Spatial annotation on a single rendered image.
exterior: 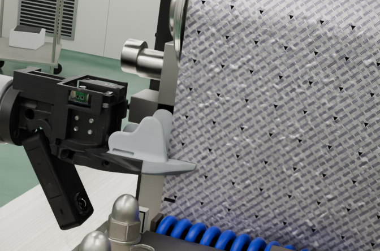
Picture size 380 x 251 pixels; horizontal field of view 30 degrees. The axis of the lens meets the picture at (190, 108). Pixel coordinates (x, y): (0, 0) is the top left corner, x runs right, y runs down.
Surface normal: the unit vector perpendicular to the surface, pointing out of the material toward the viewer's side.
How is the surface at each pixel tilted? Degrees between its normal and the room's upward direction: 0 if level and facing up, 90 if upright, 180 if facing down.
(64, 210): 92
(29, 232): 0
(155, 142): 90
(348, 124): 90
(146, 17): 90
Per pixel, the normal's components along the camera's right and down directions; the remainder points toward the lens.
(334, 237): -0.29, 0.19
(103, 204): 0.14, -0.96
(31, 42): -0.01, 0.24
